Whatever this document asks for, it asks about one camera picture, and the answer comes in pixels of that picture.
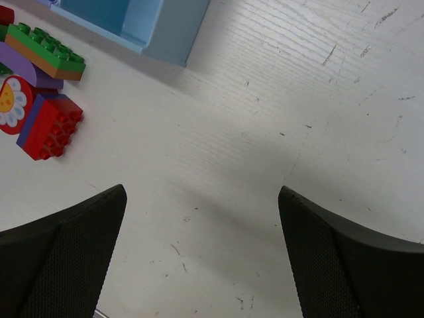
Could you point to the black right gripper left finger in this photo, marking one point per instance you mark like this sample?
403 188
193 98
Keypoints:
56 266

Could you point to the light blue right bin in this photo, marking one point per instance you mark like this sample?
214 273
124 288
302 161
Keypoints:
161 29

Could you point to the purple arch lego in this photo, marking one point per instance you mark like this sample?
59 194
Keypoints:
21 66

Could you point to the red purple lego block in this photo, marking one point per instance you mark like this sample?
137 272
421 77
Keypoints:
49 126

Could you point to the red flower lego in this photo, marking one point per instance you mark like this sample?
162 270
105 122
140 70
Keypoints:
17 97

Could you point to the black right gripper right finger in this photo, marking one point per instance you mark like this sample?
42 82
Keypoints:
343 269

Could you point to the green brown flat lego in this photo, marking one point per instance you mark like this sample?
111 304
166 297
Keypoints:
45 52

